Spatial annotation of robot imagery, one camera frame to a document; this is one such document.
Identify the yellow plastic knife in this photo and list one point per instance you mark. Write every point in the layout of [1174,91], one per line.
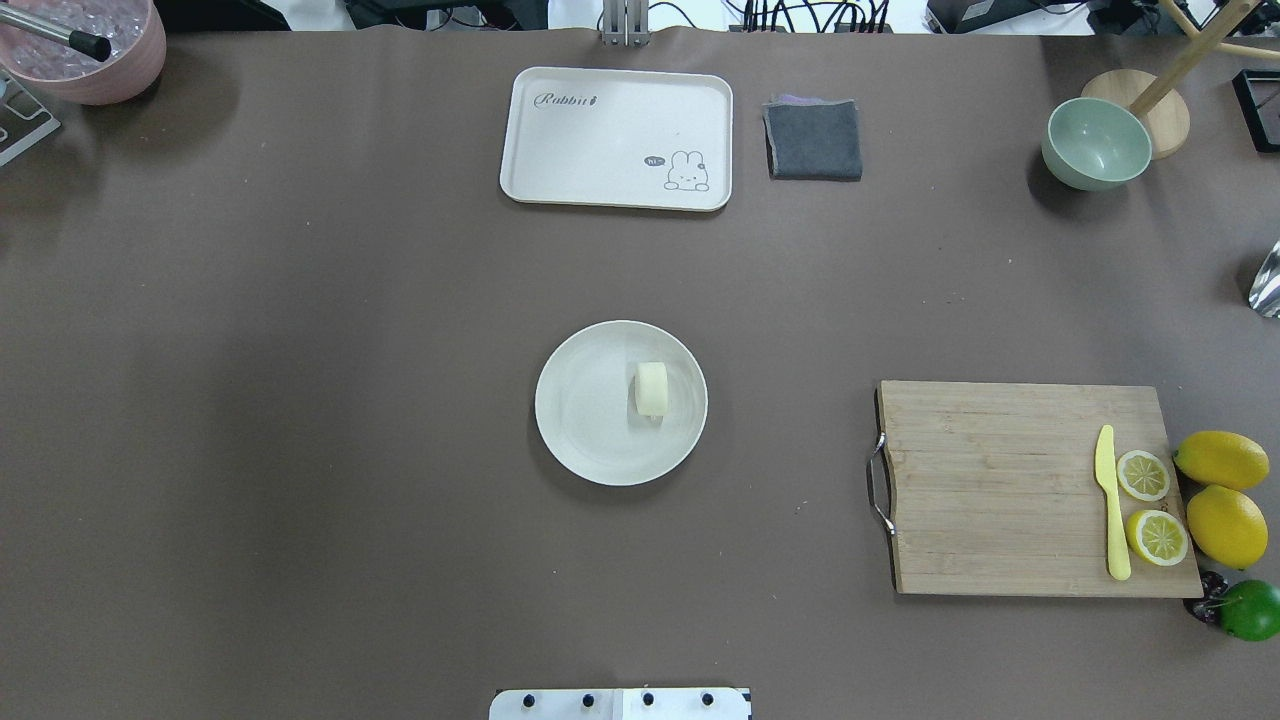
[1117,559]

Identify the lemon half near handle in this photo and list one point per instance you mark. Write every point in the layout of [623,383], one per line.
[1144,476]

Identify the cream rabbit tray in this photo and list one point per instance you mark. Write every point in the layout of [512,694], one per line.
[619,139]

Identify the lemon half near tip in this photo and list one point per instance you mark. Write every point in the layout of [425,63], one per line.
[1157,537]

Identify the black tongs in bowl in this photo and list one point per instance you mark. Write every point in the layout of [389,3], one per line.
[94,46]

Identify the metal scoop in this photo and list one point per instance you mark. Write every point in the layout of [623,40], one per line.
[1263,295]

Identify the mint green bowl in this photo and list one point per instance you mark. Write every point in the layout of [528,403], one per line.
[1094,145]

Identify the dark purple grapes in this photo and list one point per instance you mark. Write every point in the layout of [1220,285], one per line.
[1208,607]

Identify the whole lemon lower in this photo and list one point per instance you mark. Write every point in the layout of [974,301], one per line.
[1228,526]

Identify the whole lemon upper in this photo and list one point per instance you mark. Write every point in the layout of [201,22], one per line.
[1222,458]

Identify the whole lemon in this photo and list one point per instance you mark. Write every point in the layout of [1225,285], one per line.
[1222,458]
[1228,526]

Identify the wooden glass rack stand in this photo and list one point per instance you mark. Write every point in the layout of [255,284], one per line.
[1155,100]

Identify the grey folded cloth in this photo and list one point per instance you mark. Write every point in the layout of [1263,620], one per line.
[813,139]

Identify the cream round plate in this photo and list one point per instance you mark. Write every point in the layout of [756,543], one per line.
[585,404]

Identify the green lime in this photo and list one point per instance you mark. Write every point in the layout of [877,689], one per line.
[1250,611]

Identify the wooden cutting board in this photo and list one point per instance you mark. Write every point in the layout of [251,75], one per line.
[991,489]

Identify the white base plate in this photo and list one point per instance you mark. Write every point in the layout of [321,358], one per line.
[623,703]

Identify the pastel cup rack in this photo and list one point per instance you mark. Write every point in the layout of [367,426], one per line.
[25,121]

